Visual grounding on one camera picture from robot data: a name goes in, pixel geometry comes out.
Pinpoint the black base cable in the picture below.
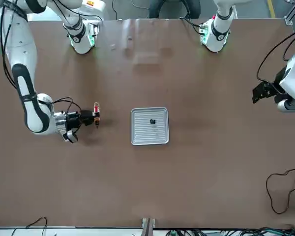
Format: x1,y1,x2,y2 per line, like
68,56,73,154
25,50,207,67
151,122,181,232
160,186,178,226
179,16,205,34
92,0,118,37

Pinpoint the thin black cable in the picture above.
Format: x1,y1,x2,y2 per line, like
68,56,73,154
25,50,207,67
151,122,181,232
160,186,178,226
26,216,48,229

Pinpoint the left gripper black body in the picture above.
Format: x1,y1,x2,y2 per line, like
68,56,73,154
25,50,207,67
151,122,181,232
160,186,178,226
267,66,290,97

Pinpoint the aluminium frame rail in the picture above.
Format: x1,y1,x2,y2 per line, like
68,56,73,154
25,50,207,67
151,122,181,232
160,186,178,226
284,0,295,25

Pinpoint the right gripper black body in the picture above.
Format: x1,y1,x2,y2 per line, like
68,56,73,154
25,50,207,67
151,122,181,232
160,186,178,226
65,112,84,130

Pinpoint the black right base cable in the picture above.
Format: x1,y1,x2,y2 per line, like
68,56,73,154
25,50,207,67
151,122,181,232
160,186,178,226
92,0,118,37

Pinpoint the black left base cable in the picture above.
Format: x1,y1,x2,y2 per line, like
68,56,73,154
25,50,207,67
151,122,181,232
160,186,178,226
179,16,205,34

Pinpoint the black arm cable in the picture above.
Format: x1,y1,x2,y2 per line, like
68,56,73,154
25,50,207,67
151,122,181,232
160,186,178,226
257,29,295,86
0,0,99,128

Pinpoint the aluminium frame post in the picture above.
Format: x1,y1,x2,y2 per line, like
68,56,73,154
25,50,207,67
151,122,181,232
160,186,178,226
141,217,157,236

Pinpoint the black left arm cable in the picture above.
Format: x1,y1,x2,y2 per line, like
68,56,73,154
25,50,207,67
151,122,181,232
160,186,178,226
257,29,295,86

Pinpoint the black lamp cable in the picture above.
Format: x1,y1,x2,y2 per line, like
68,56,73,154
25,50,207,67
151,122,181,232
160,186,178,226
265,164,295,214

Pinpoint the white box with warning label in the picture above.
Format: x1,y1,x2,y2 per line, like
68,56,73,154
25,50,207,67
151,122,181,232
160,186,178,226
80,0,106,12

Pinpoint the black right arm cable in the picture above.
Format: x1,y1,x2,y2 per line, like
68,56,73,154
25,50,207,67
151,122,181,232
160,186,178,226
0,0,99,128

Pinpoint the ribbed silver metal tray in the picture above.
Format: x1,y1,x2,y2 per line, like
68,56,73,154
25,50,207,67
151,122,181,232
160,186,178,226
130,106,170,146

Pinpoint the person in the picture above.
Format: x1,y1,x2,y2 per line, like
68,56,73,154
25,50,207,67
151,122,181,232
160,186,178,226
148,0,201,19

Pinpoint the tangled cable bundle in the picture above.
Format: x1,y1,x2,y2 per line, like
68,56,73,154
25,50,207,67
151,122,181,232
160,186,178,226
166,222,295,236

